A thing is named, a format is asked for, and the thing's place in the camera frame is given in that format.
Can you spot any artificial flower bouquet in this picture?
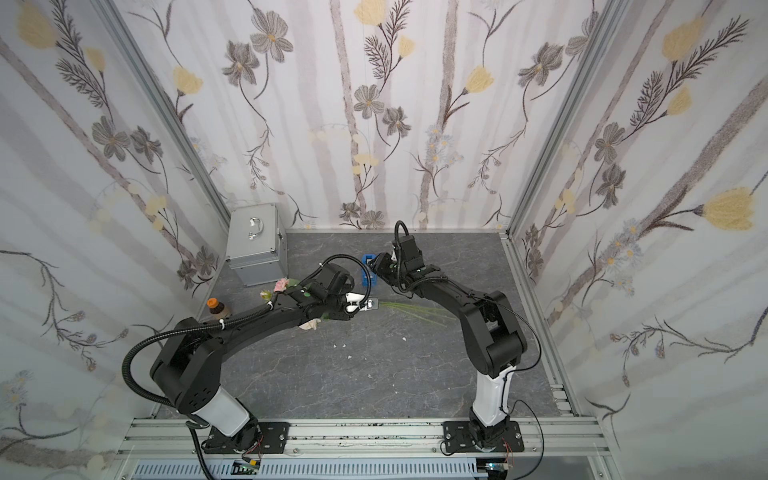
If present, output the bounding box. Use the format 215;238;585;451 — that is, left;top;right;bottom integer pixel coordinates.
248;278;452;332

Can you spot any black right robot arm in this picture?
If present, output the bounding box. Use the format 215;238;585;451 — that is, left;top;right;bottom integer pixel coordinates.
367;220;528;452

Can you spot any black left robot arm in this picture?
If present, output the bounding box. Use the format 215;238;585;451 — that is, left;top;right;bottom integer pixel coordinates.
121;254;370;478

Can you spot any silver aluminium case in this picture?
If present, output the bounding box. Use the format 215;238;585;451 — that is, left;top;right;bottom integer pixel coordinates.
225;203;288;286

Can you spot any brown bottle with orange cap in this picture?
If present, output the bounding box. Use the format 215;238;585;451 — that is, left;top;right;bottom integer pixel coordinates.
206;297;232;321

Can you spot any left wrist camera white housing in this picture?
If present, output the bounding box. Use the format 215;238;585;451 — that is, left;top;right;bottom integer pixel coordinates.
345;292;379;314

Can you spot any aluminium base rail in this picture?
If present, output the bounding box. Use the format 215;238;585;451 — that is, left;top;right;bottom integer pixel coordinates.
113;416;613;480

